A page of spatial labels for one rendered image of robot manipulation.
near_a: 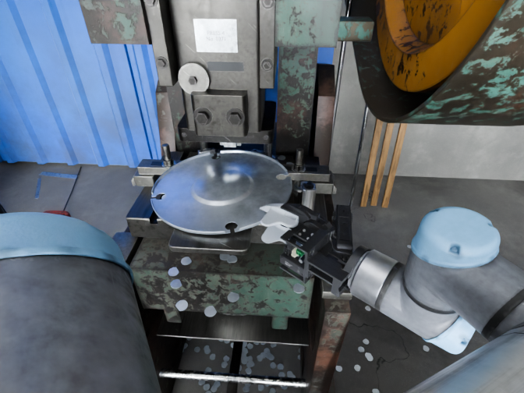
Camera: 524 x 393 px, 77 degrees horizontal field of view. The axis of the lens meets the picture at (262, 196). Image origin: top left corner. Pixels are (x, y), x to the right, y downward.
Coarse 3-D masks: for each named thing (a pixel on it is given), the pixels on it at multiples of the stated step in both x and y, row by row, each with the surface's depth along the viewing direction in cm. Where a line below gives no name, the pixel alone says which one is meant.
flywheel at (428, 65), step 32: (384, 0) 72; (416, 0) 63; (448, 0) 51; (480, 0) 36; (384, 32) 71; (416, 32) 63; (448, 32) 43; (480, 32) 36; (384, 64) 70; (416, 64) 53; (448, 64) 43
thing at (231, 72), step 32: (192, 0) 52; (224, 0) 52; (256, 0) 51; (192, 32) 55; (224, 32) 54; (256, 32) 54; (192, 64) 57; (224, 64) 58; (256, 64) 57; (192, 96) 58; (224, 96) 58; (256, 96) 61; (192, 128) 66; (224, 128) 62; (256, 128) 65
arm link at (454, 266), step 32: (448, 224) 34; (480, 224) 34; (416, 256) 36; (448, 256) 32; (480, 256) 31; (416, 288) 38; (448, 288) 34; (480, 288) 31; (512, 288) 30; (480, 320) 31
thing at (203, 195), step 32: (192, 160) 78; (224, 160) 77; (256, 160) 76; (160, 192) 68; (192, 192) 67; (224, 192) 66; (256, 192) 66; (288, 192) 66; (192, 224) 59; (224, 224) 59; (256, 224) 58
